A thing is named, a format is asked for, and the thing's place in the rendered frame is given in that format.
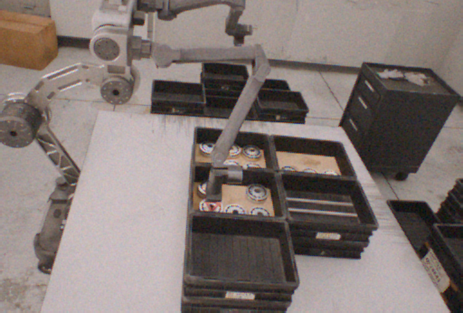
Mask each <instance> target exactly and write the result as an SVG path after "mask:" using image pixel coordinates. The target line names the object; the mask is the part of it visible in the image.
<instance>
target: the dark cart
mask: <svg viewBox="0 0 463 313"><path fill-rule="evenodd" d="M385 70H390V71H393V70H397V71H396V72H399V71H400V72H401V73H402V74H404V73H407V72H409V73H411V72H412V73H414V72H417V73H419V74H424V75H425V77H431V78H432V79H433V82H434V83H435V85H425V84H424V85H423V86H420V85H417V84H415V83H413V82H411V81H404V80H401V81H394V80H391V79H387V78H380V77H379V76H378V75H377V74H376V73H383V71H385ZM460 97H461V96H460V95H459V93H458V92H457V91H455V90H454V89H453V88H451V86H450V85H449V84H447V83H446V82H445V81H444V80H443V79H442V78H441V77H440V76H439V75H438V74H437V73H435V71H433V70H432V69H431V68H423V67H416V66H401V65H394V64H388V63H379V62H378V63H372V62H363V63H362V66H361V70H360V71H359V73H358V75H357V77H356V82H355V83H354V86H353V90H352V92H351V94H350V97H349V98H348V101H347V104H346V106H345V111H344V113H343V115H342V117H341V120H340V122H339V125H338V127H342V128H343V130H344V131H345V133H346V135H347V136H348V139H349V140H350V141H351V143H352V144H353V147H354V148H355V150H356V153H357V154H358V155H359V157H360V158H361V160H362V162H363V163H364V166H365V167H366V169H367V170H368V171H376V172H392V173H398V174H396V176H395V177H396V178H397V179H398V180H399V181H403V180H405V179H406V178H407V177H408V174H416V173H417V172H418V170H419V167H420V166H421V164H422V163H423V160H424V159H425V157H426V156H427V154H428V152H430V148H431V147H432V145H433V144H434V142H435V140H436V138H437V137H438V136H439V133H440V131H441V130H442V129H443V126H444V125H445V123H446V122H447V119H448V118H449V116H450V114H451V111H452V110H453V109H454V108H455V106H456V104H457V103H458V101H459V98H460Z"/></svg>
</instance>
